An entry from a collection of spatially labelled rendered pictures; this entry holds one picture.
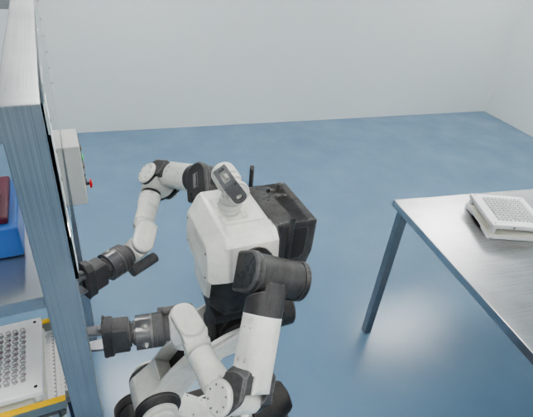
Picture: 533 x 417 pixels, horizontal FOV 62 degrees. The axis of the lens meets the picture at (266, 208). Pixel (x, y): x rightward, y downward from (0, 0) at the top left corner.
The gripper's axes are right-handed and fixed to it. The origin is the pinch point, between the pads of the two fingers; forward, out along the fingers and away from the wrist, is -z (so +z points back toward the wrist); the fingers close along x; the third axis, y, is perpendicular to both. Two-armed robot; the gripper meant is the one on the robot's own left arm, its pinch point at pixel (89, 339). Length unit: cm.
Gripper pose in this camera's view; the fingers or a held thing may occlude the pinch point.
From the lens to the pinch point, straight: 122.9
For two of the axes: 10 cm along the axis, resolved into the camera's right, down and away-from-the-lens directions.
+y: -2.7, -5.5, 7.9
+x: -1.0, 8.3, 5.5
